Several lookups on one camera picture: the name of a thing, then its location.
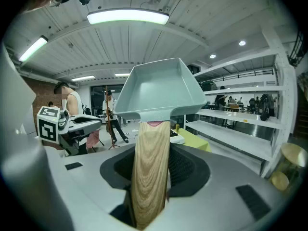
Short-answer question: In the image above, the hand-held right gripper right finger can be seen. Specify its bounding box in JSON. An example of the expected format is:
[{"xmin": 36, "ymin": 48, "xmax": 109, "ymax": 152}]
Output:
[{"xmin": 167, "ymin": 142, "xmax": 211, "ymax": 198}]

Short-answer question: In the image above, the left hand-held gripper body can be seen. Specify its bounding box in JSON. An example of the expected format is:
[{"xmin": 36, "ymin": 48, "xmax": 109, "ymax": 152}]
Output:
[{"xmin": 36, "ymin": 105, "xmax": 103, "ymax": 157}]

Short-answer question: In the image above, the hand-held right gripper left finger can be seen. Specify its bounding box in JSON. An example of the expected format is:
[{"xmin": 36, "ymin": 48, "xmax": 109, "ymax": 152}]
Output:
[{"xmin": 100, "ymin": 145, "xmax": 136, "ymax": 191}]

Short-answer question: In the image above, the white portable induction cooktop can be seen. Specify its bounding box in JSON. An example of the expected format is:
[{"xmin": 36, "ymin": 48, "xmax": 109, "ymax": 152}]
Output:
[{"xmin": 170, "ymin": 128, "xmax": 185, "ymax": 145}]

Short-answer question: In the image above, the light blue rectangular frying pan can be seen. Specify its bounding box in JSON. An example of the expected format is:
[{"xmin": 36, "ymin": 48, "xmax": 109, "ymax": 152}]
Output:
[{"xmin": 113, "ymin": 57, "xmax": 208, "ymax": 231}]

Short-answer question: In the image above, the yellow-green tablecloth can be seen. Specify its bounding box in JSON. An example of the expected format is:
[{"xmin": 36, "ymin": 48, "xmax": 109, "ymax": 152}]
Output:
[{"xmin": 170, "ymin": 128, "xmax": 212, "ymax": 153}]

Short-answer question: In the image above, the pink folding chair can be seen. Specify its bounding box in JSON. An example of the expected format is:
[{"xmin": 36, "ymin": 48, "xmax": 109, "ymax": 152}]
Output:
[{"xmin": 85, "ymin": 128, "xmax": 101, "ymax": 149}]

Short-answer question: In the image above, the wooden coat rack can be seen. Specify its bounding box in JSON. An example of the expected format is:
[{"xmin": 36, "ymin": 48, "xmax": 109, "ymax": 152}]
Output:
[{"xmin": 104, "ymin": 85, "xmax": 121, "ymax": 151}]

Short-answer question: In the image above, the white metal shelving rack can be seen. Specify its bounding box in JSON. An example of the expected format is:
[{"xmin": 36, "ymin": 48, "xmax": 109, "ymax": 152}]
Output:
[{"xmin": 184, "ymin": 27, "xmax": 298, "ymax": 179}]

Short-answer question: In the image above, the small gold round stool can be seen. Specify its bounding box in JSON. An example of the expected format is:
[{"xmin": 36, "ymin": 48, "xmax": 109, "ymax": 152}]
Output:
[{"xmin": 270, "ymin": 171, "xmax": 290, "ymax": 192}]

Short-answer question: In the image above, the large gold round stool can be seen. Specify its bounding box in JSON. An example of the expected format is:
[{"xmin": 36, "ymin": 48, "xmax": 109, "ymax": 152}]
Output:
[{"xmin": 280, "ymin": 142, "xmax": 308, "ymax": 168}]

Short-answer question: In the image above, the large oblong ceiling light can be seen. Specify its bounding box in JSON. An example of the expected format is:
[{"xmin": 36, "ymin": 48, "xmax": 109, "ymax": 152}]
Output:
[{"xmin": 86, "ymin": 8, "xmax": 170, "ymax": 26}]

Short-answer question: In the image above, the black track light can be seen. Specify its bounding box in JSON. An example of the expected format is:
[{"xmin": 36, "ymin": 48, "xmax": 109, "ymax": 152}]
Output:
[{"xmin": 288, "ymin": 29, "xmax": 306, "ymax": 67}]

